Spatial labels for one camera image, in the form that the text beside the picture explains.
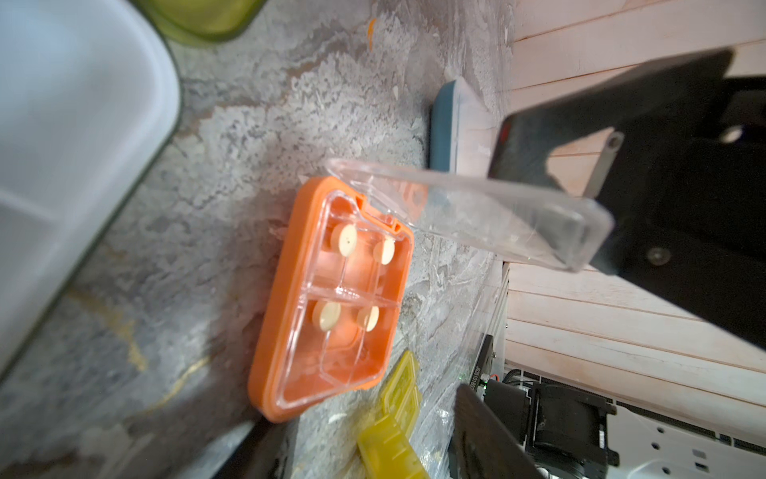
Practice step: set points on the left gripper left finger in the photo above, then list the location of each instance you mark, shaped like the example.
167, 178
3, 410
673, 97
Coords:
267, 452

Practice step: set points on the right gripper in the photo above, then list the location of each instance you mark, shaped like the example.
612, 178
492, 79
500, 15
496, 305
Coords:
684, 180

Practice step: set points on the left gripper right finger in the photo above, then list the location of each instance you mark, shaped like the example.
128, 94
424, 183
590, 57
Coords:
484, 448

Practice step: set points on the orange pillbox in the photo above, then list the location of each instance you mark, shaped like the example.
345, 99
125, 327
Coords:
343, 269

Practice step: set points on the blue pillbox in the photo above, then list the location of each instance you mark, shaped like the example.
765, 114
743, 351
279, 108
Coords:
463, 132

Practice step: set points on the small yellow pillbox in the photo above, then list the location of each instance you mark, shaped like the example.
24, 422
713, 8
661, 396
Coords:
384, 446

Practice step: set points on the green lid white pillbox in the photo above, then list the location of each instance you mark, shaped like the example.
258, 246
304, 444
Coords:
90, 97

